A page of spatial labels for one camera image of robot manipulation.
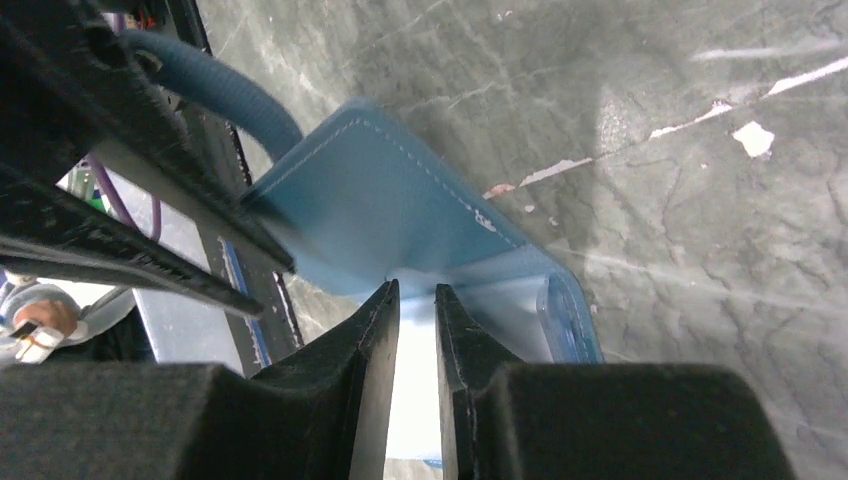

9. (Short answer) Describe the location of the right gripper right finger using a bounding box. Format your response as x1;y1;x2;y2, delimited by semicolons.
435;284;795;479

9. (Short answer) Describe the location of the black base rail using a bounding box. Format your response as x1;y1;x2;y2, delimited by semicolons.
165;0;306;379

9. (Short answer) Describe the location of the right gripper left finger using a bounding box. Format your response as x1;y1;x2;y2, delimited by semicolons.
1;281;399;479

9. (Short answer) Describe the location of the teal blue card holder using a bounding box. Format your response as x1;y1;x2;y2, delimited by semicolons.
119;29;605;462

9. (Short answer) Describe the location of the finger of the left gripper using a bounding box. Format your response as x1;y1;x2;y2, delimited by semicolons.
1;1;294;271
1;166;263;316

